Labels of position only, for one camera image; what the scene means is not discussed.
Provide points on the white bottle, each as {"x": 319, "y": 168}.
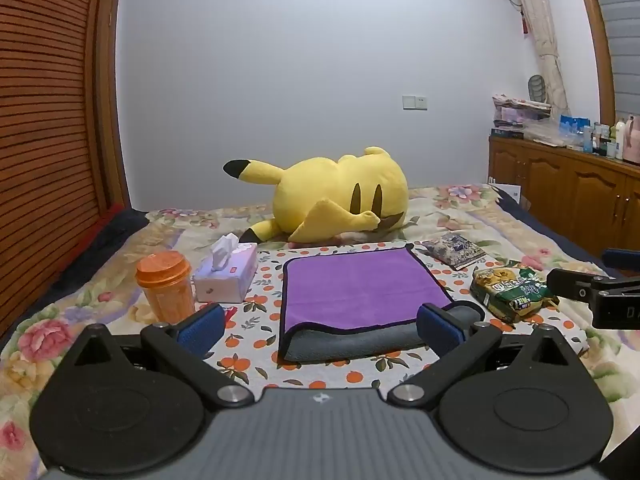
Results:
{"x": 620, "y": 140}

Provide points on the purple and grey towel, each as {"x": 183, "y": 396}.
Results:
{"x": 357, "y": 285}

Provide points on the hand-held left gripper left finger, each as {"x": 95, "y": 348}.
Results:
{"x": 204, "y": 331}

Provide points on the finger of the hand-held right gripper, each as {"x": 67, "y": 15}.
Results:
{"x": 622, "y": 259}
{"x": 572, "y": 284}

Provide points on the dark blue bed sheet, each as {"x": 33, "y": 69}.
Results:
{"x": 85, "y": 255}

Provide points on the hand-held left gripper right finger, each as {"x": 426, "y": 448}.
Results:
{"x": 439, "y": 330}

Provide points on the grey window blind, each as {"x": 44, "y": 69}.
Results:
{"x": 622, "y": 35}

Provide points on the blue and white packet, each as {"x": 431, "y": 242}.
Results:
{"x": 574, "y": 124}

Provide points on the wooden window frame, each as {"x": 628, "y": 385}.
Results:
{"x": 597, "y": 45}

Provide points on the white wall switch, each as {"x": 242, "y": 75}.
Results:
{"x": 415, "y": 102}

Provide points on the grey oval brush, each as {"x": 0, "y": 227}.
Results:
{"x": 537, "y": 87}

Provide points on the yellow plush toy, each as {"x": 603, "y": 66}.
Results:
{"x": 335, "y": 195}

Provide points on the small clear bottle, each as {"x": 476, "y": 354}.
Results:
{"x": 588, "y": 140}

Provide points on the pink bag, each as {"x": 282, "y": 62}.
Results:
{"x": 634, "y": 140}

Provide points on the wooden louvered wardrobe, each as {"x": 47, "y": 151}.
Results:
{"x": 45, "y": 125}

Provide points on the clear plastic bag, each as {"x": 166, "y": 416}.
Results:
{"x": 547, "y": 132}

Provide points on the white box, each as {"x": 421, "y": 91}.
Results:
{"x": 510, "y": 191}

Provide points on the pink tissue box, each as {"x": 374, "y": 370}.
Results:
{"x": 225, "y": 280}

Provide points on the wooden cabinet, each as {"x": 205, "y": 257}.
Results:
{"x": 560, "y": 185}

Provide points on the blue patterned packet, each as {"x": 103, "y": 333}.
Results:
{"x": 455, "y": 250}

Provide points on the green and yellow snack packet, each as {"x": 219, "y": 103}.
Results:
{"x": 512, "y": 291}

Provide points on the orange plastic cup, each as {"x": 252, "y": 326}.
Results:
{"x": 165, "y": 290}

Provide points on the red hanging ornament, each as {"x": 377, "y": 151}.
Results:
{"x": 523, "y": 22}

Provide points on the orange fruit print cloth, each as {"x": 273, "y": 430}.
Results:
{"x": 255, "y": 310}

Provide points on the cream curtain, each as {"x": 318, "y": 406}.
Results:
{"x": 542, "y": 45}

